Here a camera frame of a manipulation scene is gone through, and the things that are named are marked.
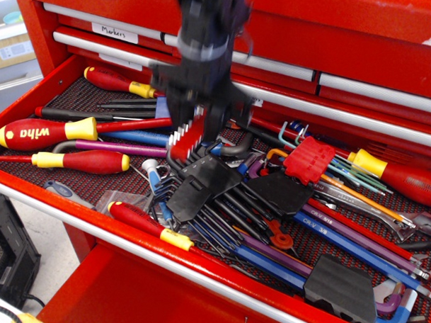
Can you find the black device on floor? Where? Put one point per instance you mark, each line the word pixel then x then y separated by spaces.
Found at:
pixel 19 258

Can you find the silver adjustable wrench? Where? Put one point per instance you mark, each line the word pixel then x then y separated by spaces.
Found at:
pixel 333 194

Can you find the large red wiha screwdriver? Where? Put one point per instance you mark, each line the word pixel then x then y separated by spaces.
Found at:
pixel 33 134

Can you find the red yellow screwdriver back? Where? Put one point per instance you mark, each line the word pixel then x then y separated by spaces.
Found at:
pixel 110 80

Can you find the red tool chest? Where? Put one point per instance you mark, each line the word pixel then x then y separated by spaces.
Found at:
pixel 358 71

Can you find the black hex key holder right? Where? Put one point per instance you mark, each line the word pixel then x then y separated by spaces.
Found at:
pixel 286 193

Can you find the purple hex key long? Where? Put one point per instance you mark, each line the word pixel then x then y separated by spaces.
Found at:
pixel 353 231

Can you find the red hex key holder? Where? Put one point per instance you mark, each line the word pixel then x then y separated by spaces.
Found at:
pixel 309 160

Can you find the blue grey small screwdriver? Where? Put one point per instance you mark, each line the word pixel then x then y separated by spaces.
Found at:
pixel 66 192

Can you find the red yellow screwdriver front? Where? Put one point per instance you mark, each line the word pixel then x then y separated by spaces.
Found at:
pixel 137 218

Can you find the blue plastic holder back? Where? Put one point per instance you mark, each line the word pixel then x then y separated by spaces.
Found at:
pixel 162 110

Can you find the blue hex key front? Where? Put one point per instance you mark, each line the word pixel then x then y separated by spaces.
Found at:
pixel 216 236

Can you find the purple hex key left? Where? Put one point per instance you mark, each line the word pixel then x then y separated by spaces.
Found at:
pixel 137 150

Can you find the black hex key holder centre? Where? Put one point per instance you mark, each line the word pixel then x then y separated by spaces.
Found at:
pixel 201 181

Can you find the orange plastic clip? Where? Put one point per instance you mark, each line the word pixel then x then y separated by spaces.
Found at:
pixel 277 235

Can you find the blue precision screwdriver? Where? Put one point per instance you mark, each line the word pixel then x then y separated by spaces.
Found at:
pixel 150 166

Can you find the black holder front right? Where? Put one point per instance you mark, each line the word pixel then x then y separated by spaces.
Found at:
pixel 344 292

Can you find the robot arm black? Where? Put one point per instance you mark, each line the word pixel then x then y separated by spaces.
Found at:
pixel 207 19

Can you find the red yellow screwdriver left middle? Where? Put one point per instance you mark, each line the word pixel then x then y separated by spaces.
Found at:
pixel 90 161

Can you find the white markers label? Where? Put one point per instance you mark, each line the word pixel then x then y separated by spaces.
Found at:
pixel 116 33

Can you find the blue hex key CR-V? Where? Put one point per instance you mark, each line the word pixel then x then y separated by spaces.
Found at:
pixel 362 254

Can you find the white drawer label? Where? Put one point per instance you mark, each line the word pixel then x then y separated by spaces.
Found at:
pixel 258 102

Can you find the black red handled tool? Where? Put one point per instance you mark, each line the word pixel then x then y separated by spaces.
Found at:
pixel 138 113

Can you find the red bit holder with bits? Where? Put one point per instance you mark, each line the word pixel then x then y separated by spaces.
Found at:
pixel 187 137

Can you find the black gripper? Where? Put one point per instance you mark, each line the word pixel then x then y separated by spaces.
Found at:
pixel 203 78

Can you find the black hex key holder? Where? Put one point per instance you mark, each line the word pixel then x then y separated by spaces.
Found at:
pixel 286 193
pixel 201 181

